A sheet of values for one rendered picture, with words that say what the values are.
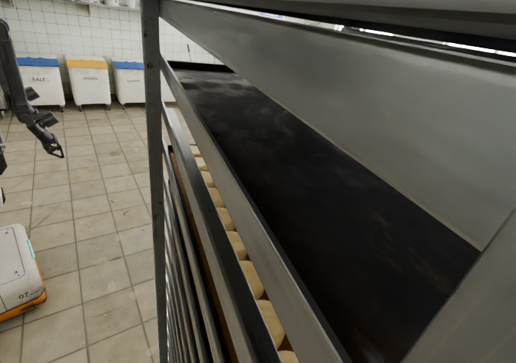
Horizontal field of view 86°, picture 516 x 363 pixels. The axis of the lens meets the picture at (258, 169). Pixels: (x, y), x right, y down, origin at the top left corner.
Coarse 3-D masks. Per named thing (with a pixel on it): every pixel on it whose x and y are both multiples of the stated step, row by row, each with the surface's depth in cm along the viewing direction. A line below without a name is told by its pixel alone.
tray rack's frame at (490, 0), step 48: (192, 0) 50; (240, 0) 7; (288, 0) 5; (336, 0) 4; (384, 0) 3; (432, 0) 2; (480, 0) 2; (480, 288) 2; (432, 336) 3; (480, 336) 2
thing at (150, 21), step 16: (144, 0) 48; (144, 16) 49; (144, 32) 50; (144, 48) 51; (144, 64) 52; (144, 80) 54; (160, 80) 55; (160, 96) 56; (160, 112) 58; (160, 128) 60; (160, 144) 62; (160, 160) 63; (160, 176) 65; (160, 192) 68; (160, 208) 70; (160, 224) 72; (160, 240) 75; (160, 256) 78; (160, 272) 81; (160, 288) 84; (160, 304) 88; (160, 320) 92; (160, 336) 96; (160, 352) 101
